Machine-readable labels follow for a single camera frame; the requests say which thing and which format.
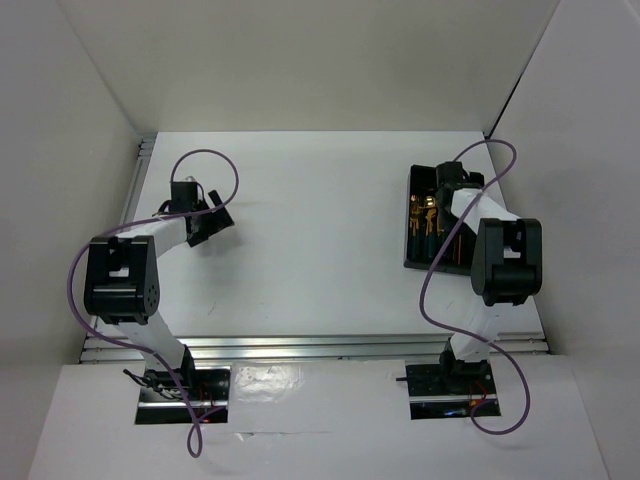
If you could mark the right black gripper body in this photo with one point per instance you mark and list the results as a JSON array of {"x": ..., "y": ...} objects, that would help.
[{"x": 445, "y": 213}]

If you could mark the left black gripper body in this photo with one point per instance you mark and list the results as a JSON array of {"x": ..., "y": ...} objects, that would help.
[{"x": 209, "y": 224}]

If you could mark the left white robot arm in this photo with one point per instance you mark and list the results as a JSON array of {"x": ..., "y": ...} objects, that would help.
[{"x": 122, "y": 286}]

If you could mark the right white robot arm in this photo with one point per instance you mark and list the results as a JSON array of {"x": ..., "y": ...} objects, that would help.
[{"x": 506, "y": 268}]

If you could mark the black cutlery tray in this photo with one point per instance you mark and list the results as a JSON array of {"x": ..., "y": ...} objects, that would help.
[{"x": 422, "y": 182}]

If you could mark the aluminium frame rail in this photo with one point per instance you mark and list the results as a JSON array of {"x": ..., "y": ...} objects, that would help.
[{"x": 313, "y": 265}]

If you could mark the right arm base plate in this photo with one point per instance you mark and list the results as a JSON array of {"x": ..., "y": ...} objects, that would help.
[{"x": 435, "y": 394}]

